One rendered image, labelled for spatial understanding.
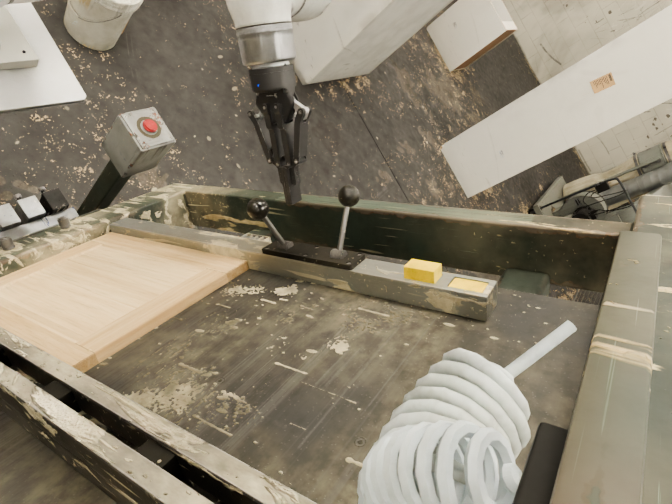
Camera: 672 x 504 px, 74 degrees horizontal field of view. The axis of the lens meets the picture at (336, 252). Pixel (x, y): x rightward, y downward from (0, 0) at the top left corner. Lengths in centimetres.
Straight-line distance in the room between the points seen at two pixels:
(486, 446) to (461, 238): 74
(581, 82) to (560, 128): 37
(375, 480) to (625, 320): 12
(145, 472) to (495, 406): 30
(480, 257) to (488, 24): 486
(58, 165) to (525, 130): 353
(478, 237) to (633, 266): 64
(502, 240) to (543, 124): 349
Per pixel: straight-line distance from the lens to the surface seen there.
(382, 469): 21
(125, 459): 47
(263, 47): 77
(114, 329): 79
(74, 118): 252
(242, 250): 89
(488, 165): 452
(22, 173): 232
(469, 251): 91
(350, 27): 325
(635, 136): 875
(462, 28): 575
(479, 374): 25
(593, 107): 426
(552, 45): 877
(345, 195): 76
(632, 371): 19
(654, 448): 40
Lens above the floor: 203
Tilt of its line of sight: 43 degrees down
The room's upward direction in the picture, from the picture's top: 63 degrees clockwise
